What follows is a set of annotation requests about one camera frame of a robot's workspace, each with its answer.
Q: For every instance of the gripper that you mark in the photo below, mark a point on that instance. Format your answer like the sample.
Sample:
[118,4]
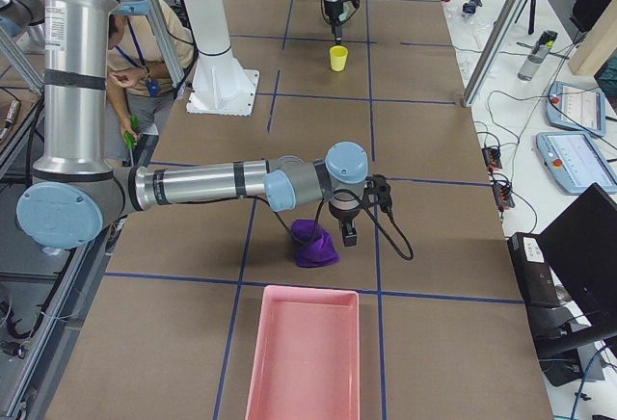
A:
[343,218]
[333,10]

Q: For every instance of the yellow plastic cup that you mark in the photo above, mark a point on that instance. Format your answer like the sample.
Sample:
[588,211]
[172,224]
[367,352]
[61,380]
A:
[338,57]

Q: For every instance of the purple cloth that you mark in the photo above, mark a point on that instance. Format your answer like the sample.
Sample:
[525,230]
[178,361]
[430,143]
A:
[314,246]

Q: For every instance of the black box device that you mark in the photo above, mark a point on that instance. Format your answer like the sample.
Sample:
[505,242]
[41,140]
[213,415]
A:
[532,272]

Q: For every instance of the pink plastic tray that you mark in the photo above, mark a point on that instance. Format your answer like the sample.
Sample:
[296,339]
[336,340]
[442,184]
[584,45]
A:
[307,355]

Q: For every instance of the near orange connector block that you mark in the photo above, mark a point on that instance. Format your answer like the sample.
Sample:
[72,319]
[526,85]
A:
[502,191]

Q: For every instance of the orange connector block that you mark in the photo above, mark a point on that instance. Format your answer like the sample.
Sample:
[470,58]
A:
[491,156]
[502,191]

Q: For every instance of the far orange connector block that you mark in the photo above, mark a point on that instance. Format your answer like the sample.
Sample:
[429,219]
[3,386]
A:
[491,156]

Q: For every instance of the clear water bottle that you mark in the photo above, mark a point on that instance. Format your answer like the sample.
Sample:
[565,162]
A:
[537,55]

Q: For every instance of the seated person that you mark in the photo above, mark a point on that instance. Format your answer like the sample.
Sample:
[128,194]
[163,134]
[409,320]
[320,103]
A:
[140,91]

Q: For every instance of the black monitor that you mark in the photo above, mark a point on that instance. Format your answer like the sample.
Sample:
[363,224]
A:
[580,247]

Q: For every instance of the near teach pendant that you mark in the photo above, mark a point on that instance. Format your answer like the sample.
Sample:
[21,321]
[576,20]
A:
[575,162]

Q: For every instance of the teach pendant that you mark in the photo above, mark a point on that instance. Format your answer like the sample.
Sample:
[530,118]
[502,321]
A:
[571,107]
[575,162]

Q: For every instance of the far teach pendant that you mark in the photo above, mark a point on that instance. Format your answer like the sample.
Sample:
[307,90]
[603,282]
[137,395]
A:
[571,107]

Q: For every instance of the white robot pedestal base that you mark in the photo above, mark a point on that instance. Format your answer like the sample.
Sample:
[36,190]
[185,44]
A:
[220,85]

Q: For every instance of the aluminium frame post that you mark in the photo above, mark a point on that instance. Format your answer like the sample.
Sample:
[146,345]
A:
[488,56]

